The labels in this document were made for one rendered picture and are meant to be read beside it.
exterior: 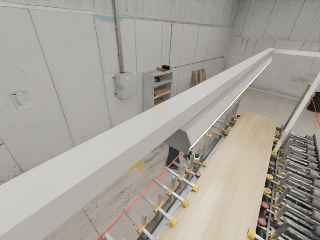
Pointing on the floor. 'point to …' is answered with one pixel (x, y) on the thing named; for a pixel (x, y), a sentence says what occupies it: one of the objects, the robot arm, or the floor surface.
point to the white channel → (111, 157)
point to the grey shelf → (149, 83)
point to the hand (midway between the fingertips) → (186, 160)
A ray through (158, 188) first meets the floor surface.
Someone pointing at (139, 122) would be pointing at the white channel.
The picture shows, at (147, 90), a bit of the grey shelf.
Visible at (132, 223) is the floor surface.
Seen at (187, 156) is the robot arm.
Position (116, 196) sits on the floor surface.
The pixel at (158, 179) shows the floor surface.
